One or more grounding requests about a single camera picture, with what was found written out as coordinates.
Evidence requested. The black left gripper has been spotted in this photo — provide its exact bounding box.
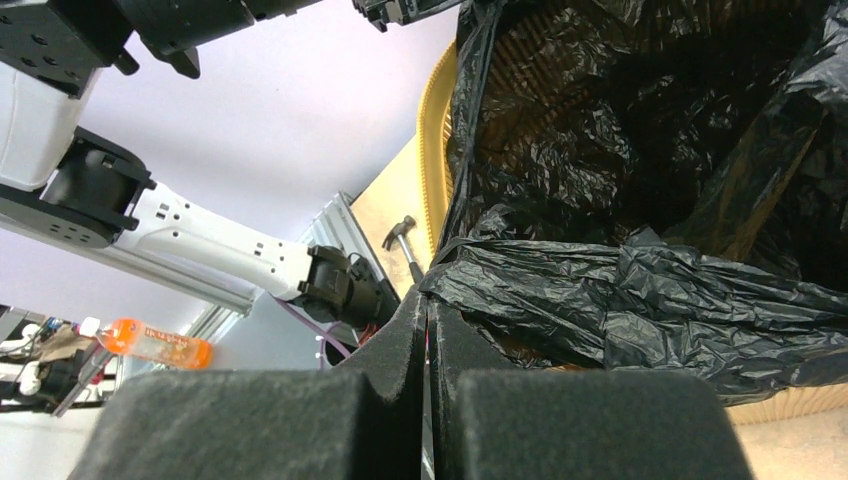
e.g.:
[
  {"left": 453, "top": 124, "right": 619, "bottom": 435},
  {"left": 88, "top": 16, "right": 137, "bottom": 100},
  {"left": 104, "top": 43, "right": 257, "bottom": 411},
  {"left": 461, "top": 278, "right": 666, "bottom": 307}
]
[{"left": 352, "top": 0, "right": 462, "bottom": 32}]

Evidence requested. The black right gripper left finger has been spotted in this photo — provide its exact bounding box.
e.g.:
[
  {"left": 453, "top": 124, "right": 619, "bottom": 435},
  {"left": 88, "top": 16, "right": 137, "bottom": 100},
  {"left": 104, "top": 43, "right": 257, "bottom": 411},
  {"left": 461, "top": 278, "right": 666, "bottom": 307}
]
[{"left": 71, "top": 291, "right": 427, "bottom": 479}]

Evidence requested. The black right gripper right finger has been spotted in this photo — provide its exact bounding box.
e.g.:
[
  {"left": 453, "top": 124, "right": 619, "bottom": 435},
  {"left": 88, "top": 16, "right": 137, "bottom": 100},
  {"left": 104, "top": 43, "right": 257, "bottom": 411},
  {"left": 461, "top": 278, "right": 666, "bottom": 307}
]
[{"left": 428, "top": 301, "right": 751, "bottom": 479}]

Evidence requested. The yellow plastic trash bin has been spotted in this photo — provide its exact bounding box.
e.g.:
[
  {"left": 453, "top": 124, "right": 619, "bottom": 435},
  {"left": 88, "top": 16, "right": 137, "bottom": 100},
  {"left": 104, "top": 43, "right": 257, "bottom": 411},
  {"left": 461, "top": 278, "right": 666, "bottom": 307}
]
[{"left": 416, "top": 43, "right": 847, "bottom": 425}]

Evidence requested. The black plastic trash bag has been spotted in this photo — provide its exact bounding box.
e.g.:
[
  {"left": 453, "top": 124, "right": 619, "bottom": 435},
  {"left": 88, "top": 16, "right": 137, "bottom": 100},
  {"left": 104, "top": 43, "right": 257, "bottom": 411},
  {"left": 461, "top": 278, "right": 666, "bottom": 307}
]
[{"left": 421, "top": 1, "right": 847, "bottom": 405}]

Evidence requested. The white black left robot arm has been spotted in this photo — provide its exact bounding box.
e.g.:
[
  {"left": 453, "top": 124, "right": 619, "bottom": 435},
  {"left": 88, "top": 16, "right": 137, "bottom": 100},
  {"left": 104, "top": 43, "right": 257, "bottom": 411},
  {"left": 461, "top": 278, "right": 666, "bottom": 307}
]
[{"left": 1, "top": 1, "right": 399, "bottom": 329}]

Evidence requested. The orange drink bottle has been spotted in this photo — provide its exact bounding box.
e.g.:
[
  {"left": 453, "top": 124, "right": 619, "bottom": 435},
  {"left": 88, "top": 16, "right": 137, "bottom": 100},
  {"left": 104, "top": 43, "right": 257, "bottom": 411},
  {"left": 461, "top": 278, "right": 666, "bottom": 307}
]
[{"left": 74, "top": 317, "right": 213, "bottom": 370}]

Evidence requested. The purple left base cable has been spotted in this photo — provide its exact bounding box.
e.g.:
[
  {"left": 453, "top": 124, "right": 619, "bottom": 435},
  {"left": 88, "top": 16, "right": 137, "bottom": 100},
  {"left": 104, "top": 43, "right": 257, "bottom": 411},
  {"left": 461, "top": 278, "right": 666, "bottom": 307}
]
[{"left": 274, "top": 298, "right": 356, "bottom": 371}]

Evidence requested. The black handled hammer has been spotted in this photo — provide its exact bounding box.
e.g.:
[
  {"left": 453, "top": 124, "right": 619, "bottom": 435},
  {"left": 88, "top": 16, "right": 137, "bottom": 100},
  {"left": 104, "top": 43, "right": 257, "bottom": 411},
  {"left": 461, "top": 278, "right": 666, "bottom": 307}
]
[{"left": 381, "top": 215, "right": 424, "bottom": 284}]

